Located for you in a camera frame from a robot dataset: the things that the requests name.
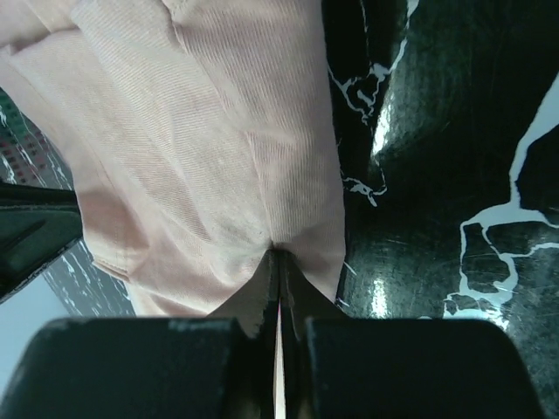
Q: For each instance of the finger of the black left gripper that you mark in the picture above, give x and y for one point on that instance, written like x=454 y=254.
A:
x=37 y=226

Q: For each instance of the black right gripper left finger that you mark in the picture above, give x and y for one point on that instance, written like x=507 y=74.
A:
x=220 y=366

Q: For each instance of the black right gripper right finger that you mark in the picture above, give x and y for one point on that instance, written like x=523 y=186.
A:
x=340 y=367

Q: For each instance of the pink printed t-shirt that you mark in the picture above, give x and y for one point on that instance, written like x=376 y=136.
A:
x=199 y=135

